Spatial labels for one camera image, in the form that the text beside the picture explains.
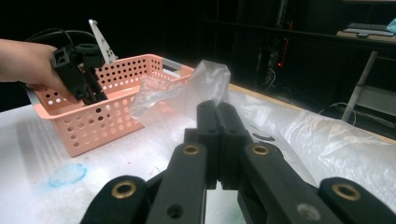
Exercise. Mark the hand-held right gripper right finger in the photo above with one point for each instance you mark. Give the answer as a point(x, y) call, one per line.
point(264, 174)

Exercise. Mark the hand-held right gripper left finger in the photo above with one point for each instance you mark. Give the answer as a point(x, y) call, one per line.
point(186, 174)

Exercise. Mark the pink perforated plastic basket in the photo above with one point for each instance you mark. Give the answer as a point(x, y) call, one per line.
point(102, 124)

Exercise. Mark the clear smiley plastic bag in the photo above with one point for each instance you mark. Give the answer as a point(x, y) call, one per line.
point(327, 149)

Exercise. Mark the white board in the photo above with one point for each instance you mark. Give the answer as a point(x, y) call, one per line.
point(31, 140)

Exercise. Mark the wooden table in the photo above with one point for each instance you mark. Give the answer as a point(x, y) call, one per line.
point(249, 92)

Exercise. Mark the dark computer tower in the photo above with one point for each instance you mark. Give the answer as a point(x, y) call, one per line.
point(277, 46)

